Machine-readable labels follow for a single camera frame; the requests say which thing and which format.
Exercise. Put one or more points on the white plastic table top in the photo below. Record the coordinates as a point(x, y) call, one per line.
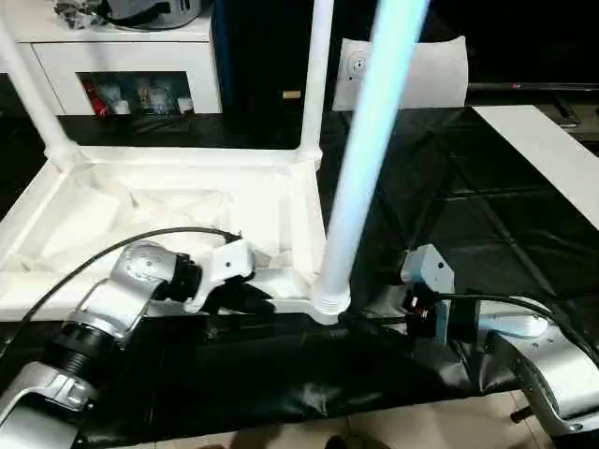
point(187, 201)

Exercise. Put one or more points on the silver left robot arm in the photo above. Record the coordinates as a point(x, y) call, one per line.
point(112, 299)

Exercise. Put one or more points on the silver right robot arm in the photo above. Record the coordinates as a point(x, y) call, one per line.
point(543, 365)

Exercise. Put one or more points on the black right robot foot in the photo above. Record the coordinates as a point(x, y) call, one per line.
point(344, 441)

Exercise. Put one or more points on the black metal stand leg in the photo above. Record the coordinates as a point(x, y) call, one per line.
point(520, 413)

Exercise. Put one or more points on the white flat board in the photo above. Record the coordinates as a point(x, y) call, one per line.
point(543, 154)

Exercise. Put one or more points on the small tan label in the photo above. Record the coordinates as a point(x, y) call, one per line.
point(292, 94)

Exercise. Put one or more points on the white cushion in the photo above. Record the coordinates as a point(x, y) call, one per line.
point(430, 73)

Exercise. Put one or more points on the red bottle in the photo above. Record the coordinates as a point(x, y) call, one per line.
point(92, 97)

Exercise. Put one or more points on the white cabinet with glass doors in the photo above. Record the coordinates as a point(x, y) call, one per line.
point(131, 56)

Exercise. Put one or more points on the grey clutter on cabinet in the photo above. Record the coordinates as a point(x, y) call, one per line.
point(140, 11)

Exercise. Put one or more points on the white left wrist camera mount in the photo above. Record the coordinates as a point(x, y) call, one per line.
point(225, 267)

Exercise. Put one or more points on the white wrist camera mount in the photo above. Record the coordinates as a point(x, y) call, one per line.
point(225, 267)
point(432, 271)

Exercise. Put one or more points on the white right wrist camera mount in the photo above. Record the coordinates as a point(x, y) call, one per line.
point(432, 271)

